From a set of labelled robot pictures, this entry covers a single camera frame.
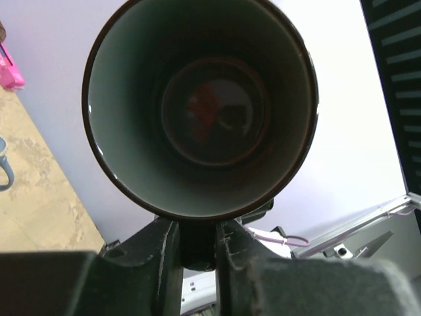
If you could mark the dark blue-grey mug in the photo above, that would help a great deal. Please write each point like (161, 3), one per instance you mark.
(6, 167)

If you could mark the pink box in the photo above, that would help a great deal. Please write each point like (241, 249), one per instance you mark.
(11, 78)

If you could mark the dark grey mug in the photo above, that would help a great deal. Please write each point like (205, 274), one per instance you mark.
(199, 110)

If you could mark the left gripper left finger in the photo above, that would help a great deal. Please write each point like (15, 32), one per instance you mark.
(141, 276)

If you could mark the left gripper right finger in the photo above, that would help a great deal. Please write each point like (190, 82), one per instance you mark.
(253, 280)

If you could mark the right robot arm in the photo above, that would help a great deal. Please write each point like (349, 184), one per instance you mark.
(199, 291)

